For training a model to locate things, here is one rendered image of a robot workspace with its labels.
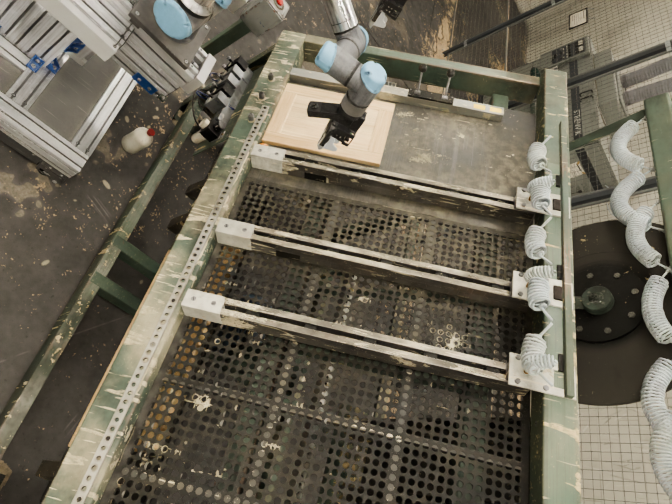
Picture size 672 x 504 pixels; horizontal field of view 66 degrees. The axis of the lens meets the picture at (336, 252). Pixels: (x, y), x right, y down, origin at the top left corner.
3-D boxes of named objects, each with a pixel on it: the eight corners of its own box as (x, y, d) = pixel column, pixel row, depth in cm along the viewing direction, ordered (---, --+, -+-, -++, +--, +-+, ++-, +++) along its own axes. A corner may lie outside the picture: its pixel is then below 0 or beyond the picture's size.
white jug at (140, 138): (126, 131, 264) (148, 117, 252) (141, 145, 270) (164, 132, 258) (117, 144, 259) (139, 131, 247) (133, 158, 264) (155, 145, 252)
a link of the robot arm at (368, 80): (367, 53, 141) (393, 71, 142) (350, 81, 150) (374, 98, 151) (357, 68, 136) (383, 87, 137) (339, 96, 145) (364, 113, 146)
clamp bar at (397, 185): (258, 153, 208) (253, 105, 188) (558, 215, 197) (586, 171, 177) (250, 170, 202) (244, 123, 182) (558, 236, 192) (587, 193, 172)
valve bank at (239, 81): (211, 61, 241) (245, 38, 227) (232, 84, 250) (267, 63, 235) (167, 133, 213) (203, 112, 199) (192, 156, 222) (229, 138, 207)
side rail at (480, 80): (306, 54, 256) (307, 33, 247) (531, 96, 246) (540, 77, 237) (303, 61, 252) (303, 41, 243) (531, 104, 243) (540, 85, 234)
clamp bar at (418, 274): (225, 225, 187) (216, 179, 167) (559, 299, 176) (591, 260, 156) (215, 247, 181) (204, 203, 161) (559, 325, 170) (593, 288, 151)
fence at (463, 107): (292, 74, 237) (292, 67, 234) (501, 114, 228) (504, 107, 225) (289, 81, 234) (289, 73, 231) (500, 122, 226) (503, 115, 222)
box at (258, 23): (246, 3, 241) (273, -16, 231) (263, 24, 248) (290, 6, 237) (237, 17, 235) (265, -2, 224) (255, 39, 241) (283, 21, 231)
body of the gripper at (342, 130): (346, 149, 160) (364, 124, 151) (321, 136, 158) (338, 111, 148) (351, 131, 164) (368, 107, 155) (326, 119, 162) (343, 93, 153)
